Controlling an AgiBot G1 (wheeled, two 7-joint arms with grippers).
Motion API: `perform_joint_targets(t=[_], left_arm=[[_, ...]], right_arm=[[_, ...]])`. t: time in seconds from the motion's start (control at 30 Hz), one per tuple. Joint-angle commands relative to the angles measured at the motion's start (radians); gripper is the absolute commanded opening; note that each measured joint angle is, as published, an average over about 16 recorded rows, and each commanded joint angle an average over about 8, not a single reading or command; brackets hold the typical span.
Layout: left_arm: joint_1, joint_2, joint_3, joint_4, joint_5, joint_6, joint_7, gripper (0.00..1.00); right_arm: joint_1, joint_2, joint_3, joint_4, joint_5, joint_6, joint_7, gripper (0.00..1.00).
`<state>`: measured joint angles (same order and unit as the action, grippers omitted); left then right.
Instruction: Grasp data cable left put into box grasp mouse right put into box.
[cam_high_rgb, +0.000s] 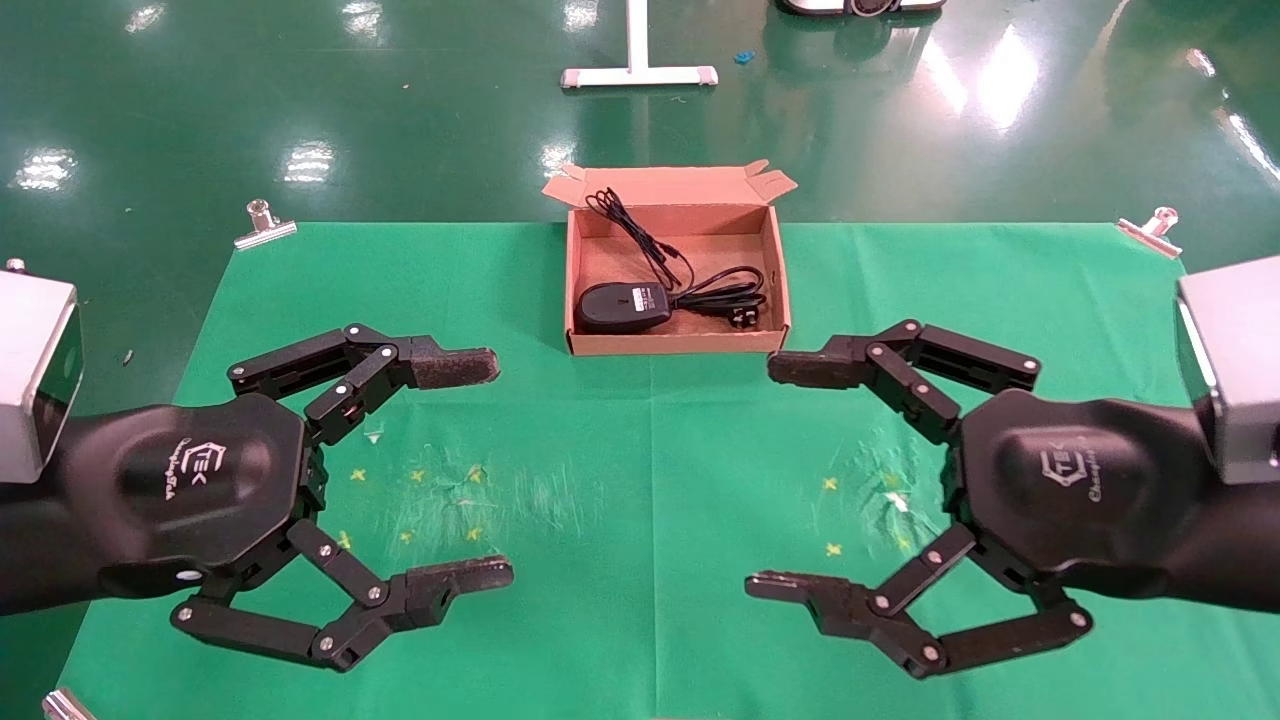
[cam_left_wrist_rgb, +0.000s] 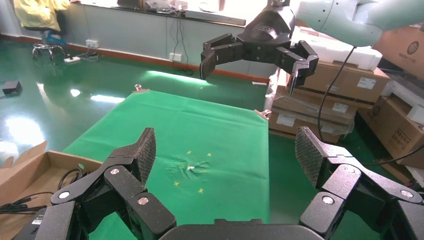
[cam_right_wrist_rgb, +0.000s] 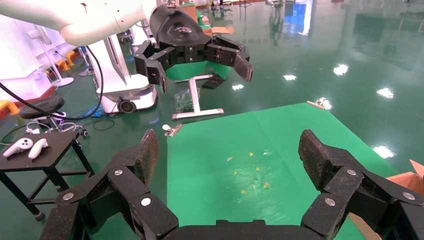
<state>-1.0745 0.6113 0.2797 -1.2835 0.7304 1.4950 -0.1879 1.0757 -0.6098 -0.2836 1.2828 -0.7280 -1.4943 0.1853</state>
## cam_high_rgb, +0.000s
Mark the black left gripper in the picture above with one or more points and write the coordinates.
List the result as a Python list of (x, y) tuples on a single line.
[(200, 480)]

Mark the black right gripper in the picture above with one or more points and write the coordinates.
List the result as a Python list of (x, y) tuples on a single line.
[(1080, 480)]

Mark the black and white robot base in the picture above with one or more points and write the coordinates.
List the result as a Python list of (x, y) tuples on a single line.
[(860, 5)]

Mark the open brown cardboard box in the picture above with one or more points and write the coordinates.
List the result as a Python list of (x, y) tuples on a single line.
[(700, 190)]

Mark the green table cloth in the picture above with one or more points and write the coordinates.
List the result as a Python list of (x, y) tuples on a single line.
[(650, 480)]

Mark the silver binder clip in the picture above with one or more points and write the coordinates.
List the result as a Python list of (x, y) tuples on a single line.
[(265, 232), (1150, 236), (65, 706)]

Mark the white stand base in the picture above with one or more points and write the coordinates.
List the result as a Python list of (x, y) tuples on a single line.
[(638, 73)]

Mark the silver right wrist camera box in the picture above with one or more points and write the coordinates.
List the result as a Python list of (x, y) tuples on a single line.
[(1240, 370)]

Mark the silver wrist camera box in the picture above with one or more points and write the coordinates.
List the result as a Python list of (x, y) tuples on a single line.
[(30, 370), (1240, 370)]

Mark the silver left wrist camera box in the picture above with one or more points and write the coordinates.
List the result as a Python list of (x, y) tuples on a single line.
[(30, 370)]

